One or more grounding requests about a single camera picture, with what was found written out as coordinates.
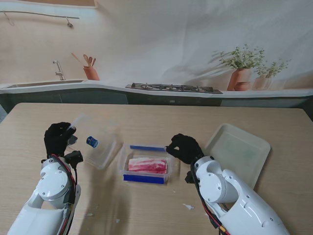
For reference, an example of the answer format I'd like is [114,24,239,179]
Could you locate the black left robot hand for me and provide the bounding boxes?
[44,121,76,159]

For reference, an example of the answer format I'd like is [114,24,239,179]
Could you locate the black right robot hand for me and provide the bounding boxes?
[165,133,205,165]

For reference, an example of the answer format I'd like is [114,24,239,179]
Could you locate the stack of raw bacon slices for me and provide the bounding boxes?
[128,158,170,174]

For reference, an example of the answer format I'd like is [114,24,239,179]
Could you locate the clear lid with blue label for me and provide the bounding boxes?
[66,113,124,170]

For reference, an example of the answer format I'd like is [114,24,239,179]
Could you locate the clear plastic food container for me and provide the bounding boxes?
[118,143,176,185]

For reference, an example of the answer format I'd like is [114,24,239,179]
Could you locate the beige plastic tray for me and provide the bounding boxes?
[204,123,271,189]

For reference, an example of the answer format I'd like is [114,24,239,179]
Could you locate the printed kitchen backdrop cloth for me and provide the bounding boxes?
[0,0,313,123]

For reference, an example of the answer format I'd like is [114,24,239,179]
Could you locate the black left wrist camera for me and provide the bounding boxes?
[65,151,84,168]

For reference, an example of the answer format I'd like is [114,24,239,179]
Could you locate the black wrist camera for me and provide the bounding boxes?
[65,151,84,168]
[184,171,196,185]

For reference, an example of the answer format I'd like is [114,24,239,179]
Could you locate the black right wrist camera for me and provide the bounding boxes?
[184,171,196,185]

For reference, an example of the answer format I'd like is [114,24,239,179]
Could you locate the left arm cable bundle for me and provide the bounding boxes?
[50,154,79,235]

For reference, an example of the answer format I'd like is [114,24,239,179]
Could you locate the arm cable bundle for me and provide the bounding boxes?
[190,168,232,235]
[50,154,79,235]

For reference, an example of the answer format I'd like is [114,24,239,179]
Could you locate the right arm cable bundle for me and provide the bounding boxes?
[190,168,232,235]

